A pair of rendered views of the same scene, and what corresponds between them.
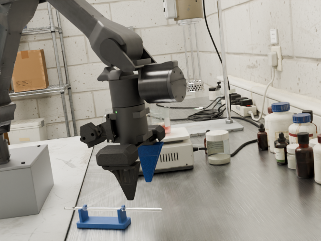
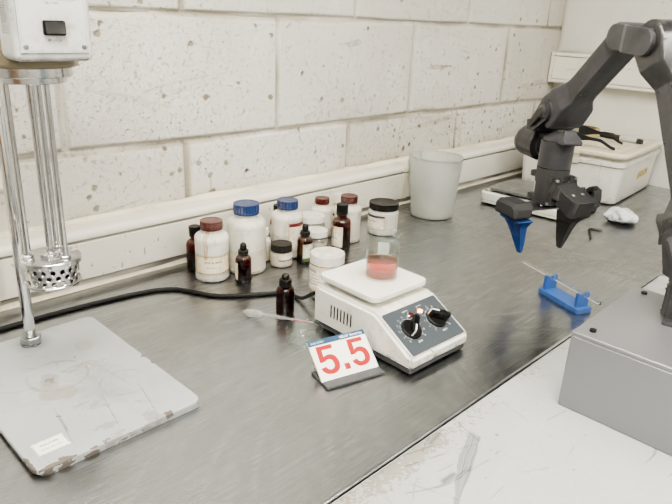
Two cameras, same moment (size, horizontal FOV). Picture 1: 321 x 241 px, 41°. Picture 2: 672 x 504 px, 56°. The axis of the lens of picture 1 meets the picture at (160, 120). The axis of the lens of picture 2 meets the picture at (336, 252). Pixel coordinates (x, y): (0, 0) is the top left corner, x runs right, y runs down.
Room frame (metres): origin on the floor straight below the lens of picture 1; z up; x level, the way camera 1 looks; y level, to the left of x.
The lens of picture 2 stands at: (1.76, 0.60, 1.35)
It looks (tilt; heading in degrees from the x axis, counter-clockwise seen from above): 21 degrees down; 227
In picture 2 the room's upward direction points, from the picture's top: 3 degrees clockwise
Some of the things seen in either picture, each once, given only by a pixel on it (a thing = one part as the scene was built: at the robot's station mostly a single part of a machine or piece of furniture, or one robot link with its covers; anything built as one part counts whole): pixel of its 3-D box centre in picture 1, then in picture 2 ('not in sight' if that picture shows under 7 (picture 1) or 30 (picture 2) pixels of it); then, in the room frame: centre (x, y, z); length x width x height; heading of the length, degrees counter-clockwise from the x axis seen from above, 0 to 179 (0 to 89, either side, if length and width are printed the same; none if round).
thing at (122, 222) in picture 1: (102, 215); (565, 292); (0.77, 0.13, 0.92); 0.10 x 0.03 x 0.04; 71
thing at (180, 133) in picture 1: (165, 135); (373, 278); (1.12, -0.01, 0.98); 0.12 x 0.12 x 0.01; 2
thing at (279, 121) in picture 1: (282, 126); (246, 236); (1.14, -0.32, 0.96); 0.07 x 0.07 x 0.13
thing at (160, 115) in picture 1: (159, 121); (383, 254); (1.11, 0.00, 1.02); 0.06 x 0.05 x 0.08; 70
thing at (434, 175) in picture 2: not in sight; (430, 183); (0.56, -0.37, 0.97); 0.18 x 0.13 x 0.15; 80
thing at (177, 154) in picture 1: (157, 152); (384, 310); (1.12, 0.02, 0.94); 0.22 x 0.13 x 0.08; 92
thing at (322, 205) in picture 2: not in sight; (321, 216); (0.89, -0.39, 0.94); 0.05 x 0.05 x 0.09
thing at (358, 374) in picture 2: not in sight; (345, 358); (1.24, 0.06, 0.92); 0.09 x 0.06 x 0.04; 169
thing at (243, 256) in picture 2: (262, 136); (243, 261); (1.18, -0.28, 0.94); 0.03 x 0.03 x 0.07
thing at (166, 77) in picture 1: (145, 69); (545, 129); (0.73, 0.01, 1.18); 0.12 x 0.08 x 0.11; 60
